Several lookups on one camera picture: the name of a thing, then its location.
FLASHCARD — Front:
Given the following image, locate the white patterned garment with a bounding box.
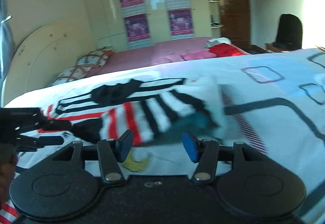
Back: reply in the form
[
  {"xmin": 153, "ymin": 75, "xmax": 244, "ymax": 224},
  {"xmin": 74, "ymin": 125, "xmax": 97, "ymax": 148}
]
[{"xmin": 204, "ymin": 37, "xmax": 232, "ymax": 48}]

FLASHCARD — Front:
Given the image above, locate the blue curtain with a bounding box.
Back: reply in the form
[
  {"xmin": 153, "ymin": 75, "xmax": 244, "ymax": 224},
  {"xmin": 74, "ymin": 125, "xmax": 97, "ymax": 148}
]
[{"xmin": 0, "ymin": 0, "xmax": 15, "ymax": 82}]

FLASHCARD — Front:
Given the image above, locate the patterned white bed sheet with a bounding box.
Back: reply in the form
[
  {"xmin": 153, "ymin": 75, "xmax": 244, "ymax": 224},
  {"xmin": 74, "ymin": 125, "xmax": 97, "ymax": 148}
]
[{"xmin": 1, "ymin": 49, "xmax": 324, "ymax": 223}]

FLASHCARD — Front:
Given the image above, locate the wooden bedside table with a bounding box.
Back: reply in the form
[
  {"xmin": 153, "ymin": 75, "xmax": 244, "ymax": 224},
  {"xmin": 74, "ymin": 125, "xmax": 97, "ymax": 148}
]
[{"xmin": 265, "ymin": 43, "xmax": 284, "ymax": 53}]

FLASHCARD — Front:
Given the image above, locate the red garment on bed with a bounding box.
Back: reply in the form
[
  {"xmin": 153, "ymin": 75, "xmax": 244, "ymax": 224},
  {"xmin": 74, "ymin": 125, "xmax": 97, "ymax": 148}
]
[{"xmin": 208, "ymin": 43, "xmax": 246, "ymax": 58}]

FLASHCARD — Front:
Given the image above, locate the pink bed cover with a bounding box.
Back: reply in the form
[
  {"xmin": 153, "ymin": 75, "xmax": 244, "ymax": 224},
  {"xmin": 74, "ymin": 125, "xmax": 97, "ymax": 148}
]
[{"xmin": 86, "ymin": 36, "xmax": 251, "ymax": 77}]

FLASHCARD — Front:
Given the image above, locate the cream wooden headboard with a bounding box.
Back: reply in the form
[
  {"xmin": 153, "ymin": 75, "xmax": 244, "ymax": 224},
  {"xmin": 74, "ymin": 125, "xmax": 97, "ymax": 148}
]
[{"xmin": 1, "ymin": 19, "xmax": 95, "ymax": 106}]

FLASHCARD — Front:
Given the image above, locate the cream glossy wardrobe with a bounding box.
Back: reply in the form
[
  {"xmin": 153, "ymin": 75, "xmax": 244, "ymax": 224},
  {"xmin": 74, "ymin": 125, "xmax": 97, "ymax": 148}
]
[{"xmin": 79, "ymin": 0, "xmax": 219, "ymax": 52}]

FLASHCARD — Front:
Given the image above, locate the checkered pillow near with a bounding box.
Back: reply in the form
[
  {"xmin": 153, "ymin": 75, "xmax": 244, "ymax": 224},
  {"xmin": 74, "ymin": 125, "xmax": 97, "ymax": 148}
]
[{"xmin": 49, "ymin": 66, "xmax": 91, "ymax": 87}]

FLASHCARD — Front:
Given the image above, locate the checkered pillow far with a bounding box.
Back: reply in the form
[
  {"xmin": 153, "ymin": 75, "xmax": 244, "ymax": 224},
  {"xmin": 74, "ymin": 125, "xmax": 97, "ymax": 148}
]
[{"xmin": 76, "ymin": 47, "xmax": 115, "ymax": 68}]

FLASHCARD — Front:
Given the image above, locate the purple poster lower right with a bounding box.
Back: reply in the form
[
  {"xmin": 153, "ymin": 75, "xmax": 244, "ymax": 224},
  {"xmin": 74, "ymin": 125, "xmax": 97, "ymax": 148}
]
[{"xmin": 168, "ymin": 9, "xmax": 194, "ymax": 40}]

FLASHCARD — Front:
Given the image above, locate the black chair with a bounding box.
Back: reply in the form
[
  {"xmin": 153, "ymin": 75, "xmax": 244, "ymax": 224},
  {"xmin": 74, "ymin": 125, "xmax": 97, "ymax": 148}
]
[{"xmin": 272, "ymin": 14, "xmax": 303, "ymax": 51}]

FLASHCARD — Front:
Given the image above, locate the purple poster lower left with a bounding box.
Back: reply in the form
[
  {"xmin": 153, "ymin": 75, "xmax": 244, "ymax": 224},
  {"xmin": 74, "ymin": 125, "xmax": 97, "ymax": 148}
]
[{"xmin": 124, "ymin": 14, "xmax": 152, "ymax": 49}]

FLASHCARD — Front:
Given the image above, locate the striped children's sweater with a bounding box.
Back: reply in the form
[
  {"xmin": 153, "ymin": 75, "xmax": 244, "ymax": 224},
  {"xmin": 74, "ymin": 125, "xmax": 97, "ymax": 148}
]
[{"xmin": 4, "ymin": 75, "xmax": 228, "ymax": 223}]

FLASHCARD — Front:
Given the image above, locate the checkered pillow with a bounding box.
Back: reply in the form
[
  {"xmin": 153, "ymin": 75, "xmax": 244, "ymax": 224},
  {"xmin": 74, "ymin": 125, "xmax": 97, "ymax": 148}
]
[
  {"xmin": 76, "ymin": 47, "xmax": 115, "ymax": 68},
  {"xmin": 49, "ymin": 66, "xmax": 91, "ymax": 87}
]

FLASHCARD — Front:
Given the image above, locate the person's left hand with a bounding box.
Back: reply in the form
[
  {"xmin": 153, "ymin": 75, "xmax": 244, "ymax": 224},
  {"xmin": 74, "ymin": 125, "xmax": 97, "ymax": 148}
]
[{"xmin": 1, "ymin": 144, "xmax": 18, "ymax": 203}]

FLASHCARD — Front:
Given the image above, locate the brown wooden door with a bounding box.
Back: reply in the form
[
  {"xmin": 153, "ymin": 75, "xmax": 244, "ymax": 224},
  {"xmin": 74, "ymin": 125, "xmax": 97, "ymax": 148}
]
[{"xmin": 219, "ymin": 0, "xmax": 251, "ymax": 51}]

